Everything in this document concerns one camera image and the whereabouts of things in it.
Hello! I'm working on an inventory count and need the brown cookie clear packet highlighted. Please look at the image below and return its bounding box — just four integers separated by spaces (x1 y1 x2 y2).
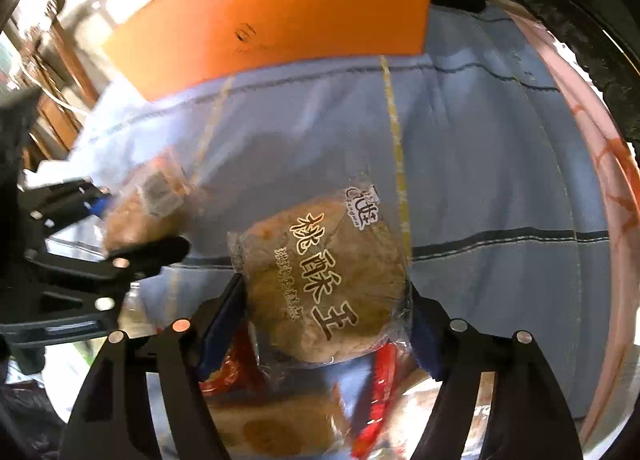
102 150 194 255

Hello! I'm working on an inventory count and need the walnut cookie clear packet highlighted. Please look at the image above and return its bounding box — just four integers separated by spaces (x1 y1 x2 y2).
228 176 412 368

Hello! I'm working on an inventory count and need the wooden chair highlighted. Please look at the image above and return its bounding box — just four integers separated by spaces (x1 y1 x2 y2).
17 0 99 171

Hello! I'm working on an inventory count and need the red snack packet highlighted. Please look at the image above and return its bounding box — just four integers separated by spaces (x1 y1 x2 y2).
200 325 410 459

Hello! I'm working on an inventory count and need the brown cookie packet bottom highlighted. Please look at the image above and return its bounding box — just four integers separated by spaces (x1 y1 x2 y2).
207 392 350 459

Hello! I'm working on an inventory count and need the light blue striped tablecloth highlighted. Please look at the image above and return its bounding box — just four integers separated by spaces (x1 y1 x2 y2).
46 3 614 460

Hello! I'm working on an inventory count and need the orange storage box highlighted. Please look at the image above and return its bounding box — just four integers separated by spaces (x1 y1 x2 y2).
103 0 431 101

